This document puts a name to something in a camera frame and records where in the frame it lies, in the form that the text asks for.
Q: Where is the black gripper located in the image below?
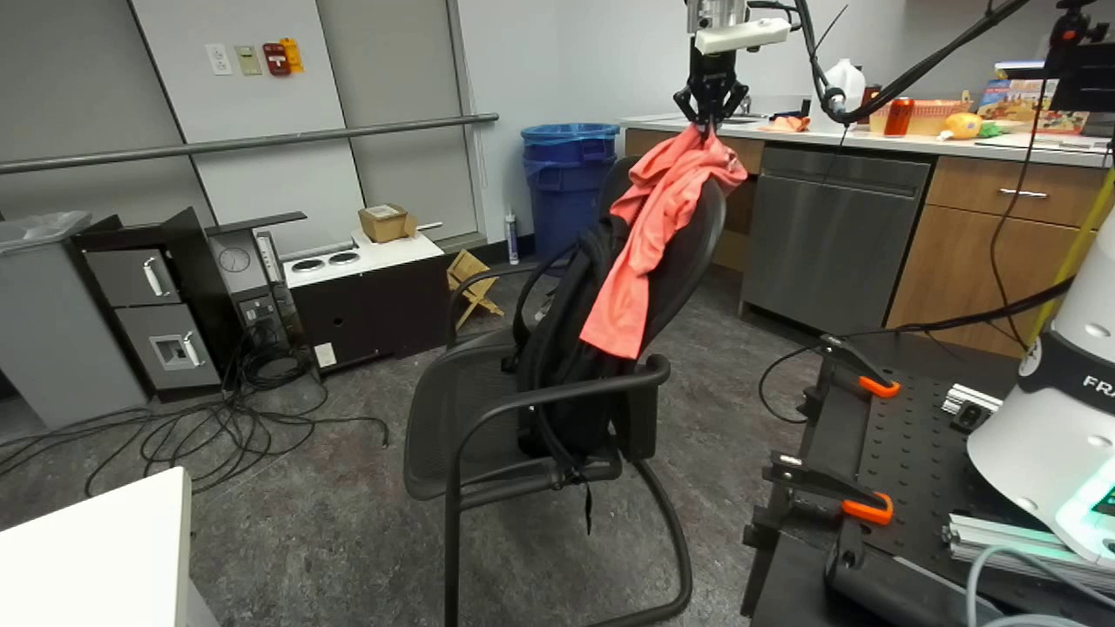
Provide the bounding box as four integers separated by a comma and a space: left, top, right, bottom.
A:
671, 45, 744, 139

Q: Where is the coral pink sweatshirt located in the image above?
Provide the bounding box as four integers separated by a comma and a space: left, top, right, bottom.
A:
575, 122, 754, 361

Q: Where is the black mesh office chair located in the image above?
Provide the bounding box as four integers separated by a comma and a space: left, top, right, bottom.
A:
399, 152, 731, 627

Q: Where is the white plastic jug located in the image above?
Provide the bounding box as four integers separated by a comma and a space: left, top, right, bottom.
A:
823, 54, 871, 117

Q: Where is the blue recycling bin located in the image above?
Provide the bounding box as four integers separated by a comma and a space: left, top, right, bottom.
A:
518, 122, 624, 265

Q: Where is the stainless steel dishwasher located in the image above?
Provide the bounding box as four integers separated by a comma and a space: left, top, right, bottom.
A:
739, 139, 936, 340

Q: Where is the red bottle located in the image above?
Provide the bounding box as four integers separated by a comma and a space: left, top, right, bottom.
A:
883, 95, 916, 139

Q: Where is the orange box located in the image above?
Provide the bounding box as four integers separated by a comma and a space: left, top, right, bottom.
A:
866, 89, 973, 139

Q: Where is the yellow toy fruit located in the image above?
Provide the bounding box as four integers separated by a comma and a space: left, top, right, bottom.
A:
940, 106, 986, 144

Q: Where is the small wooden folding stand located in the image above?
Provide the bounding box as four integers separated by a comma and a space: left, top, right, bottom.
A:
444, 246, 508, 333

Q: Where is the wooden counter cabinet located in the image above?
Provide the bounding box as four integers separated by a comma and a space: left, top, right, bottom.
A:
621, 113, 1115, 361

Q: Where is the small cardboard box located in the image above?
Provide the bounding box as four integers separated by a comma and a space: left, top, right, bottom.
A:
355, 200, 413, 242

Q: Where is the low black cabinet white top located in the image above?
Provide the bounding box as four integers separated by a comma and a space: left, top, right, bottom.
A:
279, 229, 459, 377

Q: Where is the small white metal block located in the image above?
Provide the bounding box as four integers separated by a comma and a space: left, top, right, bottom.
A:
936, 378, 1003, 433

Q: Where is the black perforated mounting board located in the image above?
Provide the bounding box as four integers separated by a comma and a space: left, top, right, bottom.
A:
742, 333, 1115, 627

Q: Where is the red fire alarm pull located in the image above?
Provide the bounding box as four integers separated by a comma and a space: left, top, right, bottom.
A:
260, 34, 308, 81

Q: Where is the aluminium extrusion bar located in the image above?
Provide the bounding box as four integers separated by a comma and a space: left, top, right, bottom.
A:
940, 508, 1115, 585

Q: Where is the black file cabinet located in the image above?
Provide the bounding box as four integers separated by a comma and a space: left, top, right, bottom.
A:
71, 204, 238, 397

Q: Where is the grey metal cabinet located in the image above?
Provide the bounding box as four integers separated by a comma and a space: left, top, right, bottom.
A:
0, 210, 152, 433

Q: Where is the white table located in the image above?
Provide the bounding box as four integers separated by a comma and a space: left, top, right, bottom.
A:
0, 463, 218, 627

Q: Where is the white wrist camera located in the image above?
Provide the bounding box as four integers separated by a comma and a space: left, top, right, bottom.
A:
689, 15, 794, 54

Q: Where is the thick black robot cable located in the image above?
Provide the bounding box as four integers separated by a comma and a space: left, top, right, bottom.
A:
790, 0, 1039, 130

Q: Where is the black clamp orange handle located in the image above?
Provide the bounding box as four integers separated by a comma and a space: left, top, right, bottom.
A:
742, 449, 898, 618
798, 329, 907, 427

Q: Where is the long black power cable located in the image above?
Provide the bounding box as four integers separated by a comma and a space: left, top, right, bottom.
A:
756, 272, 1077, 427

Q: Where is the black camera on mount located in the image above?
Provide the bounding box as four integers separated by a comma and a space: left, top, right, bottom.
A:
1043, 0, 1115, 113

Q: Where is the grey wall rail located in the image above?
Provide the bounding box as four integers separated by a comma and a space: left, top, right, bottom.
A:
0, 110, 501, 177

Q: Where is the black floor cable bundle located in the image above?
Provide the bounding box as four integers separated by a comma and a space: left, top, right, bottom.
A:
0, 377, 395, 499

